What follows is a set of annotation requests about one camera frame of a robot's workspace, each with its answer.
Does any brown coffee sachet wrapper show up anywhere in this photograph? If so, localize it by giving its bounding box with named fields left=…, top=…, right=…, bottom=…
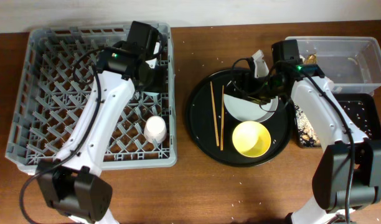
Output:
left=304, top=54, right=317, bottom=64

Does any pink plastic cup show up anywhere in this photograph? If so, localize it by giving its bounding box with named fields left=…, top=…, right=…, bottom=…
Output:
left=144, top=116, right=167, bottom=144

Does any grey round plate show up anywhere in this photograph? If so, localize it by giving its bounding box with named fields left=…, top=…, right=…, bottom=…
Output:
left=223, top=81, right=279, bottom=123

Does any yellow plastic bowl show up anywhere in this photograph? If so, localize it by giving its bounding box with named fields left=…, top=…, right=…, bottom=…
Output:
left=232, top=121, right=271, bottom=158

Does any light blue plastic cup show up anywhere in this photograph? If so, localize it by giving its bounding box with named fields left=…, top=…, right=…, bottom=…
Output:
left=143, top=91, right=160, bottom=96

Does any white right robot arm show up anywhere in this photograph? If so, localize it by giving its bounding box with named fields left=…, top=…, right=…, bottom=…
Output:
left=228, top=40, right=381, bottom=224

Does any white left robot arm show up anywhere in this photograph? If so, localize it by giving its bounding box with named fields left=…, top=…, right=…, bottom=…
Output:
left=33, top=21, right=167, bottom=223

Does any clear plastic waste bin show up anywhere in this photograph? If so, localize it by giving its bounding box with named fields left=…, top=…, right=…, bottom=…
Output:
left=287, top=36, right=381, bottom=95

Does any black food waste bin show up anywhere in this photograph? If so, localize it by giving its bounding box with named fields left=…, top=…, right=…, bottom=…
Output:
left=295, top=93, right=381, bottom=147

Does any round black tray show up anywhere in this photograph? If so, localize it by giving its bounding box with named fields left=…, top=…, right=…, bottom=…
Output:
left=185, top=70, right=294, bottom=167

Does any food scraps and rice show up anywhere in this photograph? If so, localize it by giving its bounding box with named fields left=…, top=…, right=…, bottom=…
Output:
left=294, top=105, right=321, bottom=147

